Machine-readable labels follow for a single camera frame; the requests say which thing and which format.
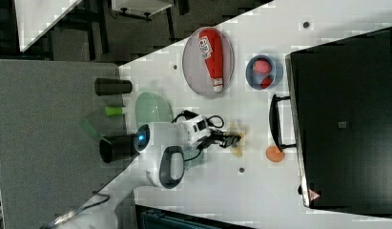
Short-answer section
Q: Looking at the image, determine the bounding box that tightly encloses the green perforated colander bowl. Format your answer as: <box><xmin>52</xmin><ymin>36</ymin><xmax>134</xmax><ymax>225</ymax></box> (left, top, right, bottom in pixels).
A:
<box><xmin>134</xmin><ymin>93</ymin><xmax>173</xmax><ymax>127</ymax></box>

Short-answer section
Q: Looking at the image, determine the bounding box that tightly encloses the orange plush fruit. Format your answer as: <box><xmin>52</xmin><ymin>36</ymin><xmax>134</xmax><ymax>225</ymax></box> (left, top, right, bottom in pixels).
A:
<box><xmin>265</xmin><ymin>146</ymin><xmax>284</xmax><ymax>163</ymax></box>

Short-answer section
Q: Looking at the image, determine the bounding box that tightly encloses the black oven door handle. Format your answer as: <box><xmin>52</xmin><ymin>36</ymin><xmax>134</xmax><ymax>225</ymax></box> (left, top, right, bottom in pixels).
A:
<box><xmin>269</xmin><ymin>94</ymin><xmax>297</xmax><ymax>152</ymax></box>

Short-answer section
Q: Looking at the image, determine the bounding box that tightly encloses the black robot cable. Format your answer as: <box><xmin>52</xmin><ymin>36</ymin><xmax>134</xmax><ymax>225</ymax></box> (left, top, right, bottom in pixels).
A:
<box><xmin>170</xmin><ymin>110</ymin><xmax>226</xmax><ymax>163</ymax></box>

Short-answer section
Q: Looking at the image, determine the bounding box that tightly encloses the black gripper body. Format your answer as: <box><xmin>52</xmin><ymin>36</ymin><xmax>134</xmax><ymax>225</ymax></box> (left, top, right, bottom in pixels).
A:
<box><xmin>199</xmin><ymin>130</ymin><xmax>226</xmax><ymax>150</ymax></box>

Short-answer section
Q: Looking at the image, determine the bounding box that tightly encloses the pink plush ball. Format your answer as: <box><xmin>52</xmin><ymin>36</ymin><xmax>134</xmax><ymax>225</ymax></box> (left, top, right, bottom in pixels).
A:
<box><xmin>253</xmin><ymin>59</ymin><xmax>272</xmax><ymax>74</ymax></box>

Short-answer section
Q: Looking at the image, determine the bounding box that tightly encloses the black toaster oven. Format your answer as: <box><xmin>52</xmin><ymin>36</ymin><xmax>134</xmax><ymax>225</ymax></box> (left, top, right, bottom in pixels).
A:
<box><xmin>287</xmin><ymin>28</ymin><xmax>392</xmax><ymax>219</ymax></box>

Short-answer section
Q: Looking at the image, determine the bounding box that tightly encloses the plush peeled banana toy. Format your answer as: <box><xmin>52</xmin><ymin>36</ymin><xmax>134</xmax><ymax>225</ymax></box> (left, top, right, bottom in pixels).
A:
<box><xmin>228</xmin><ymin>122</ymin><xmax>246</xmax><ymax>157</ymax></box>

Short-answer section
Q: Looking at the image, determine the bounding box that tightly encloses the green enamel mug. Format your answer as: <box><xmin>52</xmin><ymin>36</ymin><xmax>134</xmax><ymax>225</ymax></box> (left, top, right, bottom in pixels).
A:
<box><xmin>184</xmin><ymin>150</ymin><xmax>204</xmax><ymax>170</ymax></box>

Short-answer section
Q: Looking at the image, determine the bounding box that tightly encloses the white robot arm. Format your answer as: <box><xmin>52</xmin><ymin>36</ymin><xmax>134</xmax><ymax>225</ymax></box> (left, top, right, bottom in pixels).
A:
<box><xmin>40</xmin><ymin>114</ymin><xmax>241</xmax><ymax>229</ymax></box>

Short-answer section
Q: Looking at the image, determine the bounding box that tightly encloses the black cylinder upper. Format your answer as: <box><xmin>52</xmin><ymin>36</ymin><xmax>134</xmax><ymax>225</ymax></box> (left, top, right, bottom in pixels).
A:
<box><xmin>94</xmin><ymin>78</ymin><xmax>133</xmax><ymax>96</ymax></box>

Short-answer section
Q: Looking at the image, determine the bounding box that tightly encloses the red ketchup bottle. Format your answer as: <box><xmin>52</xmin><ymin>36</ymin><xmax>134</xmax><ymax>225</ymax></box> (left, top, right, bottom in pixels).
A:
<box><xmin>198</xmin><ymin>29</ymin><xmax>223</xmax><ymax>93</ymax></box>

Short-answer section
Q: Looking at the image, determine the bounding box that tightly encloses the grey round plate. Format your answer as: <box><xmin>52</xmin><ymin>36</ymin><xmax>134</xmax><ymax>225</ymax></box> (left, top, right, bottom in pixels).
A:
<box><xmin>182</xmin><ymin>27</ymin><xmax>234</xmax><ymax>98</ymax></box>

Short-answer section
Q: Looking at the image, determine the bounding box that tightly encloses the black cup lower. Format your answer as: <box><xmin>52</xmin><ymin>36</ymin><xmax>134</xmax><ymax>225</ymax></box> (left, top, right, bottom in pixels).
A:
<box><xmin>99</xmin><ymin>134</ymin><xmax>138</xmax><ymax>163</ymax></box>

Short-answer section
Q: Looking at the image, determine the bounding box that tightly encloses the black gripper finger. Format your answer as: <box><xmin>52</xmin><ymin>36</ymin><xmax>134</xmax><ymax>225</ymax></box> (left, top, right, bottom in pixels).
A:
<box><xmin>219</xmin><ymin>140</ymin><xmax>237</xmax><ymax>149</ymax></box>
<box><xmin>223</xmin><ymin>135</ymin><xmax>241</xmax><ymax>141</ymax></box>

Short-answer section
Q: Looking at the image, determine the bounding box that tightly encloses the red toy fruit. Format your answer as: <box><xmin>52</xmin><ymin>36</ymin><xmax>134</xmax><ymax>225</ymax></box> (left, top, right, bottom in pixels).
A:
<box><xmin>260</xmin><ymin>76</ymin><xmax>273</xmax><ymax>89</ymax></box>

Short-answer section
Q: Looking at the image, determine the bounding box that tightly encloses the blue small bowl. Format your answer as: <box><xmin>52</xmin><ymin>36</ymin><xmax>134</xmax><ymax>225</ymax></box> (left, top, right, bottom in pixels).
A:
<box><xmin>245</xmin><ymin>55</ymin><xmax>283</xmax><ymax>90</ymax></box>

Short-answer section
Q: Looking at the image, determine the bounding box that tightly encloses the green marker object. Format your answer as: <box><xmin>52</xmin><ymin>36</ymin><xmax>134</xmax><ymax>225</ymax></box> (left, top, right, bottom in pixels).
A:
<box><xmin>105</xmin><ymin>107</ymin><xmax>126</xmax><ymax>116</ymax></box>

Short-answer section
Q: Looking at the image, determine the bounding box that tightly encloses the white side table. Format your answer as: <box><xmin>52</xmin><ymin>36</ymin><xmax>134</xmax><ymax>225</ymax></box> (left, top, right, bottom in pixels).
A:
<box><xmin>14</xmin><ymin>0</ymin><xmax>83</xmax><ymax>52</ymax></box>

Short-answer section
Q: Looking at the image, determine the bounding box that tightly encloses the white cabinet with casters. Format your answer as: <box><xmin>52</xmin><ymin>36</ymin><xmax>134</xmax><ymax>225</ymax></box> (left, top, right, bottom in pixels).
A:
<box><xmin>111</xmin><ymin>0</ymin><xmax>174</xmax><ymax>21</ymax></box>

